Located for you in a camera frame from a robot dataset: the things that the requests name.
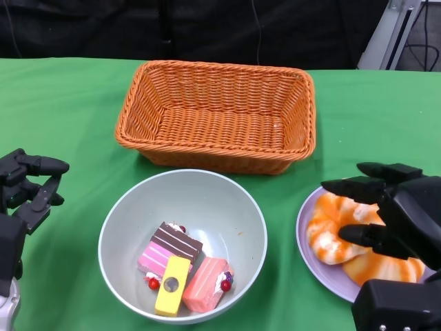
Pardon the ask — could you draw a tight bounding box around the black cable loop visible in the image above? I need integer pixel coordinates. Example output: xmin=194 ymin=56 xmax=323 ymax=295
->
xmin=404 ymin=0 xmax=441 ymax=72

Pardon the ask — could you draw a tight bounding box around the yellow cake slice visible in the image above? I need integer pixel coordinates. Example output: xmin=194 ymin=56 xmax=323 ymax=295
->
xmin=154 ymin=255 xmax=193 ymax=317

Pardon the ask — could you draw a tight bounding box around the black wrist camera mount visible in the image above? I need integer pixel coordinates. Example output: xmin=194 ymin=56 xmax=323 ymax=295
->
xmin=351 ymin=270 xmax=441 ymax=331
xmin=0 ymin=213 xmax=29 ymax=281

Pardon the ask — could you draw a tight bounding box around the orange wicker basket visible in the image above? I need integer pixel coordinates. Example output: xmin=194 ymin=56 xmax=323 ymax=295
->
xmin=114 ymin=60 xmax=317 ymax=176

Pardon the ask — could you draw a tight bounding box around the orange striped bread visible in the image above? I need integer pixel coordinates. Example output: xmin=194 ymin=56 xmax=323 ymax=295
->
xmin=342 ymin=246 xmax=427 ymax=287
xmin=306 ymin=192 xmax=387 ymax=265

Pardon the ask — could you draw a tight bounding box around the black backdrop cloth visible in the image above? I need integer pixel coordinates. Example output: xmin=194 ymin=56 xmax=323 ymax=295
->
xmin=0 ymin=0 xmax=387 ymax=72

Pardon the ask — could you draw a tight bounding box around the lavender plate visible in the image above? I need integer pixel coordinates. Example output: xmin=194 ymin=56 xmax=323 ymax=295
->
xmin=295 ymin=185 xmax=437 ymax=304

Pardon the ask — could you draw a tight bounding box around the aluminium frame post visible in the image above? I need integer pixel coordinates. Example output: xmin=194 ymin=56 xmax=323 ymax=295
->
xmin=358 ymin=0 xmax=424 ymax=71

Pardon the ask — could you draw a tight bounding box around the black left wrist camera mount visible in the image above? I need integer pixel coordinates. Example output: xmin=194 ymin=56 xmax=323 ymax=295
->
xmin=0 ymin=213 xmax=29 ymax=281

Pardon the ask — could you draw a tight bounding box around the green tablecloth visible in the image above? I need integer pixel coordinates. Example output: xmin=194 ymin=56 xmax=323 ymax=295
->
xmin=0 ymin=57 xmax=441 ymax=331

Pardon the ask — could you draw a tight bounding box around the salmon pink cake slice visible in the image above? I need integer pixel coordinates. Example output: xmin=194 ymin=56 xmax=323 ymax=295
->
xmin=181 ymin=257 xmax=235 ymax=313

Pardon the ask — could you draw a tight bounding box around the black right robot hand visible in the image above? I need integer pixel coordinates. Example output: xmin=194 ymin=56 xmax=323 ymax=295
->
xmin=320 ymin=161 xmax=441 ymax=272

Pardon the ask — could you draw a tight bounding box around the chocolate and pink layered cake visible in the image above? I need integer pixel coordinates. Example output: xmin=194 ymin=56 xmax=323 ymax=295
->
xmin=136 ymin=221 xmax=204 ymax=290

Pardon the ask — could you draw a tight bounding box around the grey-green bowl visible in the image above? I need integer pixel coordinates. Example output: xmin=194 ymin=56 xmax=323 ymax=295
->
xmin=98 ymin=168 xmax=269 ymax=325

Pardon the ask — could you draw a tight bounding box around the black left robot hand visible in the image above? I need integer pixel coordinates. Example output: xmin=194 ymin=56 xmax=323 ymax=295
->
xmin=0 ymin=148 xmax=70 ymax=236

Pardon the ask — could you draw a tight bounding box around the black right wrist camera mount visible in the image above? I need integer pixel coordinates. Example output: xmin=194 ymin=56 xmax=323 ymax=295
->
xmin=351 ymin=270 xmax=441 ymax=331

